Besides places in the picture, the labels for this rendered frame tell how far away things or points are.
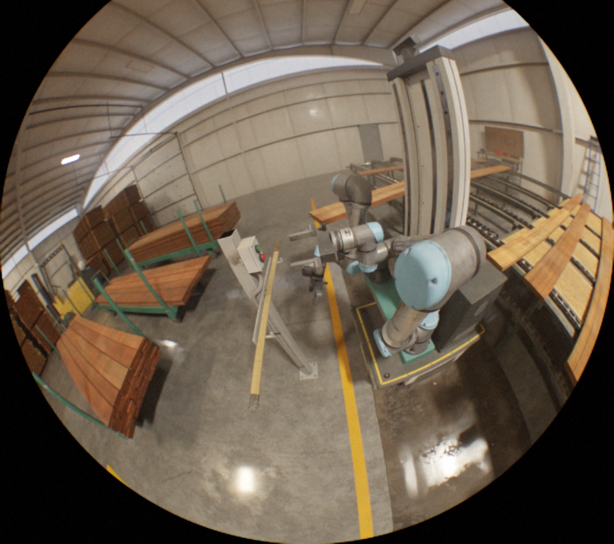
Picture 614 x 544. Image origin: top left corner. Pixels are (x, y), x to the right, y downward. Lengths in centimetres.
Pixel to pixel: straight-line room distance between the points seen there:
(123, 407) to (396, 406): 202
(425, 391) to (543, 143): 724
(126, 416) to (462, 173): 237
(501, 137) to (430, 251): 781
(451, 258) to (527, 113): 761
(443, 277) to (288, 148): 875
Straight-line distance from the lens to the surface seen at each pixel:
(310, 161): 889
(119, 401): 187
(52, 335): 926
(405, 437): 154
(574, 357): 117
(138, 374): 188
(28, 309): 925
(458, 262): 34
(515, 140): 777
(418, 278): 32
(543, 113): 763
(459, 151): 60
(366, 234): 62
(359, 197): 82
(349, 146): 915
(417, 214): 88
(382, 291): 110
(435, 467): 166
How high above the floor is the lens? 151
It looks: 28 degrees down
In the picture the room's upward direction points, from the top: 15 degrees counter-clockwise
